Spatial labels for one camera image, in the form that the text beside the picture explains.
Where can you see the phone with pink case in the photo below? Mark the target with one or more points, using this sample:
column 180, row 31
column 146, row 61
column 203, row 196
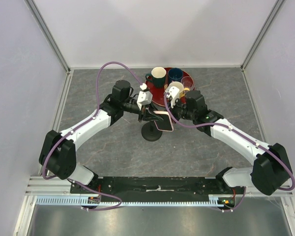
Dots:
column 166, row 123

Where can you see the dark green mug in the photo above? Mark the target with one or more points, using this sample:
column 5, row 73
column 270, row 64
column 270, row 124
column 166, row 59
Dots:
column 157, row 77

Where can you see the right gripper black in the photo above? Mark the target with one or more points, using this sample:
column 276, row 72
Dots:
column 178, row 102

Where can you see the clear glass cup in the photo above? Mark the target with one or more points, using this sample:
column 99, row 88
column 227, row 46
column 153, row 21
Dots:
column 188, row 83

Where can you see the black phone stand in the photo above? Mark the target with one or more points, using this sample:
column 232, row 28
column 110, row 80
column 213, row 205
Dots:
column 150, row 132

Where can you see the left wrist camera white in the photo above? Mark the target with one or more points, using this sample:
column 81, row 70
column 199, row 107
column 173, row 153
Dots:
column 144, row 98

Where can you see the yellow mug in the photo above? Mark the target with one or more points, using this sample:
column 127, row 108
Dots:
column 182, row 89

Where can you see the slotted cable duct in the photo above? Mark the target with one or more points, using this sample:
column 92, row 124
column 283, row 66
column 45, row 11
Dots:
column 90, row 201

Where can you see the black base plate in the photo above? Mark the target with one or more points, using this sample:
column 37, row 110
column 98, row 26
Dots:
column 159, row 188

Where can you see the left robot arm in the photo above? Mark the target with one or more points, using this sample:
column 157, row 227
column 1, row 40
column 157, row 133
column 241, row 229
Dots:
column 58, row 154

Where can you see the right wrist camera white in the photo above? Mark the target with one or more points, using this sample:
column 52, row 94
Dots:
column 172, row 94

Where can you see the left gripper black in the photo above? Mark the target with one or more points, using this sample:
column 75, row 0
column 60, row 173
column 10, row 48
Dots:
column 147, row 112

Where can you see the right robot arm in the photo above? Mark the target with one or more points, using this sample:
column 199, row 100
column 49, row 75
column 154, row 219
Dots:
column 270, row 167

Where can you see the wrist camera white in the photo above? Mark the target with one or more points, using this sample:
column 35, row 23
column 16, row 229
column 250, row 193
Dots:
column 144, row 98
column 172, row 94

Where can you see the red round tray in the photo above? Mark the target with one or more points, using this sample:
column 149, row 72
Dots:
column 158, row 92

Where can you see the dark blue mug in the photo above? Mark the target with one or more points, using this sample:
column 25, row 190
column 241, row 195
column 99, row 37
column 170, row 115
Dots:
column 175, row 75

